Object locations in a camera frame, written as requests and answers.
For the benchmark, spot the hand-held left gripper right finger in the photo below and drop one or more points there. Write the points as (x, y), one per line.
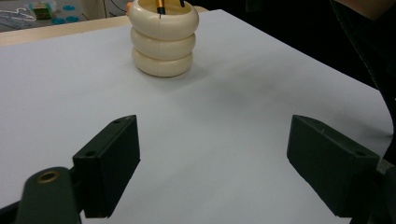
(330, 165)

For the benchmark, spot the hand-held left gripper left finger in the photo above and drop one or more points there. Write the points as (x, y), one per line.
(106, 168)

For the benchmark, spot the cream ringed brush holder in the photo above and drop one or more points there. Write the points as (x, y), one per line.
(163, 43)

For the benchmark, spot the black stick with wooden ball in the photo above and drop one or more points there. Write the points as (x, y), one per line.
(182, 3)

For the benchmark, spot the white table sheet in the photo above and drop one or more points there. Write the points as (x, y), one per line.
(218, 109)

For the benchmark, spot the blue round lid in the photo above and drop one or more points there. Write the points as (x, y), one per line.
(69, 7)
(58, 20)
(72, 18)

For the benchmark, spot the small green box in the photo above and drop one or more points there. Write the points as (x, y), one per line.
(42, 10)

